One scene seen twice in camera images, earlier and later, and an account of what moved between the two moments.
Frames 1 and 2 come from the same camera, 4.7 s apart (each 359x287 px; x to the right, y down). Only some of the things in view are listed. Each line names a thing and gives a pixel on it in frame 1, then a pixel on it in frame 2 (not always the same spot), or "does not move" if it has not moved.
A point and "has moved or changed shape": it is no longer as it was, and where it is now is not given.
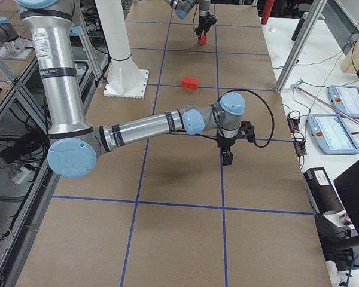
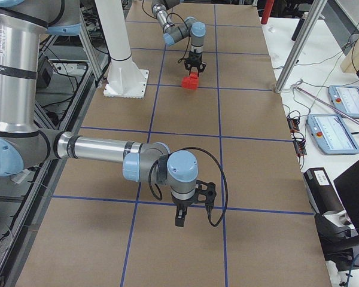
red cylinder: (267, 11) does not move
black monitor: (353, 185) does not move
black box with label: (323, 196) does not move
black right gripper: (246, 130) -> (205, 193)
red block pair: (185, 82) does not move
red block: (203, 40) has moved or changed shape
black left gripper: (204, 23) -> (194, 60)
